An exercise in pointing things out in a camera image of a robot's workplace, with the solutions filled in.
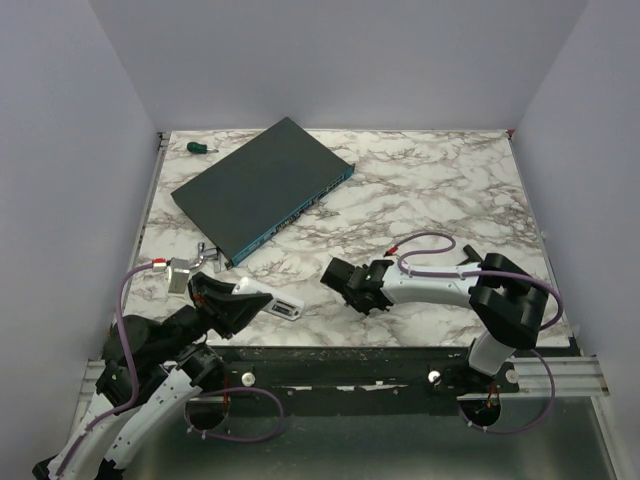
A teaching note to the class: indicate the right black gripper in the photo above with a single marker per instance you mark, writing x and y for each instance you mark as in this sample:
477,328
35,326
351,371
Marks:
352,300

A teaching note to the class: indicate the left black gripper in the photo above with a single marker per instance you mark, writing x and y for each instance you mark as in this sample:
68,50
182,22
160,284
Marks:
226,312

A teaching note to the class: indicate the white remote control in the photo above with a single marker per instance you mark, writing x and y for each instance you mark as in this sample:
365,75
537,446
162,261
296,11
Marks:
247,285

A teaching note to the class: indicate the AAA battery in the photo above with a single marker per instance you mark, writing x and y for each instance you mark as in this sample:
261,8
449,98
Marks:
285,310

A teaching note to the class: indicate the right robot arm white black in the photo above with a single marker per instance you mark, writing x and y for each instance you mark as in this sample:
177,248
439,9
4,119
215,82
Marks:
509,302

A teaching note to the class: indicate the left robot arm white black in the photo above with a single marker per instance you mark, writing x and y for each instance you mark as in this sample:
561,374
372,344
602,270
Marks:
152,369

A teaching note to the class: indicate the chrome metal fitting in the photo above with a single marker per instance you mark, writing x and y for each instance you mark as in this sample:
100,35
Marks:
205,254

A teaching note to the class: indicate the black rectangular bar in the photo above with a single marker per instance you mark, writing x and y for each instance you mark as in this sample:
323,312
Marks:
471,255

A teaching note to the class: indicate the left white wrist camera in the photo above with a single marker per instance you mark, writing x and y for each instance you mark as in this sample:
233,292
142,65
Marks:
178,275

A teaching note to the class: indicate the dark network switch blue front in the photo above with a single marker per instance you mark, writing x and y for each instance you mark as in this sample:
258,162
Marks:
260,188

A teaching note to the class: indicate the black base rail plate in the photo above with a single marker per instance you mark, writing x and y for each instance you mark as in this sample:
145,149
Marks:
311,381

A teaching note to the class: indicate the green handled screwdriver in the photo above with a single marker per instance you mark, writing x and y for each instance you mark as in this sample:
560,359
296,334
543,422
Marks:
197,148

